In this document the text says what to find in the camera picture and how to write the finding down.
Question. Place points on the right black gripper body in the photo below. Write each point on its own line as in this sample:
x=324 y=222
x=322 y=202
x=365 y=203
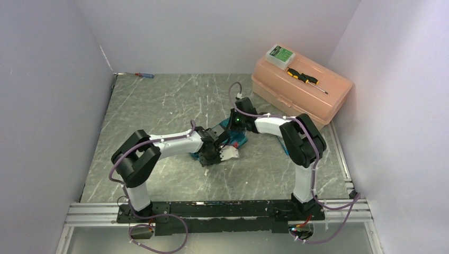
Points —
x=236 y=120

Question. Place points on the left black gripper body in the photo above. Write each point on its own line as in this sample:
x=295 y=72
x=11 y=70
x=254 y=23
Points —
x=213 y=157

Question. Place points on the teal cloth napkin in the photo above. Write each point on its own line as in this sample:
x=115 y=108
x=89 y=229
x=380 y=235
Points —
x=237 y=139

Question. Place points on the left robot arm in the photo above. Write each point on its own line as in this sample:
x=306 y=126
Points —
x=135 y=160

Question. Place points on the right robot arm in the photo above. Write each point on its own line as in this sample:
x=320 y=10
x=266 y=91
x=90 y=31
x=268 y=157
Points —
x=302 y=139

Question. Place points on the blue plastic utensil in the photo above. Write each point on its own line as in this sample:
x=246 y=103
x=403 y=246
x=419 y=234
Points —
x=282 y=144

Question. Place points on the pink plastic toolbox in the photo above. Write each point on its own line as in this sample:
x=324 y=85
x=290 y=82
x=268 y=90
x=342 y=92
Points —
x=294 y=97

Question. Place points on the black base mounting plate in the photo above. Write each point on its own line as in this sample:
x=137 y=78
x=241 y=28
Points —
x=273 y=215

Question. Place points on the green white small box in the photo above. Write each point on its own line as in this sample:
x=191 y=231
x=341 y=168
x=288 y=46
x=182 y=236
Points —
x=280 y=56

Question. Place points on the yellow black screwdriver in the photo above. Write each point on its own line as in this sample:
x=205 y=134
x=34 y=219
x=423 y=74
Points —
x=305 y=79

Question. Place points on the blue red screwdriver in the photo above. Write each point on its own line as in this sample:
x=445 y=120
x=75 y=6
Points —
x=143 y=75

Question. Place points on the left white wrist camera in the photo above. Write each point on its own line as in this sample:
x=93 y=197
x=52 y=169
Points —
x=229 y=152

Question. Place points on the aluminium frame rail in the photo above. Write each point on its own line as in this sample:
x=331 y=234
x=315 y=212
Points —
x=105 y=214

